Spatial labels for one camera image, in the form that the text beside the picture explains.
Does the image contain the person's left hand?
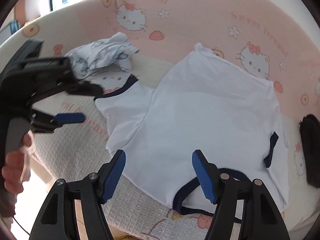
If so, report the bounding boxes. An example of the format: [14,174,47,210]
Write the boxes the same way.
[1,132,33,195]

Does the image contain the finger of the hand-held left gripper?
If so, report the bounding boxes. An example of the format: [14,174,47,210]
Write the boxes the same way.
[65,81,104,97]
[54,113,85,125]

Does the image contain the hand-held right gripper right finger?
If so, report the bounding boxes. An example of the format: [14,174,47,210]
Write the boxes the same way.
[192,149,290,240]

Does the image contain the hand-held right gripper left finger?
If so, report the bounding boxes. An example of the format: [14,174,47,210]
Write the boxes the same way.
[29,149,126,240]

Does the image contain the white t-shirt with navy trim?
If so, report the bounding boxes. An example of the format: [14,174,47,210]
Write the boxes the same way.
[94,42,290,217]

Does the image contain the black folded cloth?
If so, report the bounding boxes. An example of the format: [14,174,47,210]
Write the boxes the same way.
[299,114,320,187]

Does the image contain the light blue cartoon printed garment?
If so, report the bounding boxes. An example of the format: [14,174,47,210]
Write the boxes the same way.
[65,32,140,79]

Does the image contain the pink cartoon printed sofa blanket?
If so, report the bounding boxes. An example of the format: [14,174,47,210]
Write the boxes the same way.
[0,0,320,239]

